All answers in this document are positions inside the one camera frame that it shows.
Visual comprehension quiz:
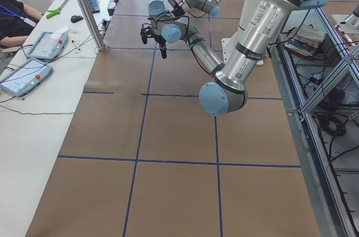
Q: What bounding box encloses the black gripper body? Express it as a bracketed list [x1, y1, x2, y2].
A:
[153, 34, 166, 47]

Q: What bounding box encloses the grey computer mouse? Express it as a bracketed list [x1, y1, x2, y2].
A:
[70, 15, 83, 24]

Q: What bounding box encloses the brown paper table cover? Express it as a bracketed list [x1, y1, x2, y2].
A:
[25, 0, 359, 237]

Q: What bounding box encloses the teach pendant with red button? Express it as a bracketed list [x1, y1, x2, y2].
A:
[26, 31, 68, 61]

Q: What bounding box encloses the stack of books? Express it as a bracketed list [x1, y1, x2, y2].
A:
[284, 25, 326, 57]

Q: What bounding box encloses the seated person in black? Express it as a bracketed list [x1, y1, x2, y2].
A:
[1, 0, 43, 48]

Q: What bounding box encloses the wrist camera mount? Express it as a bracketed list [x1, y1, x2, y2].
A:
[168, 0, 186, 17]

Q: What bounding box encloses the green handled tool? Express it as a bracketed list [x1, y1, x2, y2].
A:
[45, 7, 62, 19]

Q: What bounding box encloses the aluminium frame post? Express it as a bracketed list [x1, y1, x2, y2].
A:
[77, 0, 105, 51]

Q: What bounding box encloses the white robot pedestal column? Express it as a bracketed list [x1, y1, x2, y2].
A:
[222, 0, 261, 64]

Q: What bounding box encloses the aluminium frame rack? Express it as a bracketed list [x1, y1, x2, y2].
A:
[270, 9, 358, 236]

